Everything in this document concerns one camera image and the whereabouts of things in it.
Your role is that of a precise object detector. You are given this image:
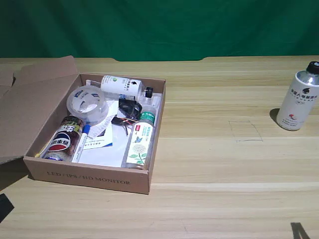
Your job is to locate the thin yellow stick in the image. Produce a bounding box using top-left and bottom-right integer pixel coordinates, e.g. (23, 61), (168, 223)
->
(34, 143), (50, 158)

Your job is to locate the small black fan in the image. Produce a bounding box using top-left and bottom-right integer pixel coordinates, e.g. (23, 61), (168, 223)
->
(118, 98), (143, 120)

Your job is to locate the black flat object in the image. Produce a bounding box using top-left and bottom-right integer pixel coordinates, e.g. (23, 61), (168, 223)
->
(0, 193), (15, 223)

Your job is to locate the white paper sheet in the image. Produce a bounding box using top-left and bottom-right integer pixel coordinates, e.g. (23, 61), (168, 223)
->
(78, 99), (133, 168)

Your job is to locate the Pepsi labelled drink bottle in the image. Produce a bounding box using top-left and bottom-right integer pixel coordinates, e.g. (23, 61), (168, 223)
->
(42, 116), (85, 162)

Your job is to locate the white and blue booklet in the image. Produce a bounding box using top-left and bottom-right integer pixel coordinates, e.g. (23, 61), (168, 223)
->
(82, 121), (114, 150)

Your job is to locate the clear plastic bag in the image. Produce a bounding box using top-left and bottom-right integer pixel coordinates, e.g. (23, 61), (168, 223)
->
(138, 92), (162, 112)

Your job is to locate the brown cardboard box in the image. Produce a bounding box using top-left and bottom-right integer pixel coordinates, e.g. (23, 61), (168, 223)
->
(0, 55), (167, 195)

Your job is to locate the clear green capped water bottle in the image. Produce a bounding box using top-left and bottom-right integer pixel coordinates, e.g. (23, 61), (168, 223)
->
(121, 104), (160, 170)

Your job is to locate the blue capped white marker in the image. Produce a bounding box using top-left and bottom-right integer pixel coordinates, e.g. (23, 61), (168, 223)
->
(71, 124), (92, 163)

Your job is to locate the white bottle with green logo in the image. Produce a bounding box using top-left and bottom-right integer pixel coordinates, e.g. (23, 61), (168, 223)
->
(100, 74), (154, 99)

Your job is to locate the white bottle with red logo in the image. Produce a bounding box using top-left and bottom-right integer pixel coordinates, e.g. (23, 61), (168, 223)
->
(276, 61), (319, 131)

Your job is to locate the green cloth backdrop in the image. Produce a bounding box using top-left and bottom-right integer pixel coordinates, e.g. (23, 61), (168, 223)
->
(0, 0), (319, 62)

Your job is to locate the white paper receipt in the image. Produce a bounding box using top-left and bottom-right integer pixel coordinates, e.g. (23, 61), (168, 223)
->
(88, 116), (113, 139)

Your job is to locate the black part with coloured wires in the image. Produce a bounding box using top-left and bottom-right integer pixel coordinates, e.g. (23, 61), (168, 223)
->
(111, 116), (138, 136)

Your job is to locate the clear tape roll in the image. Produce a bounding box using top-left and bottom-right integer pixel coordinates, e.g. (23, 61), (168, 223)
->
(66, 86), (109, 125)

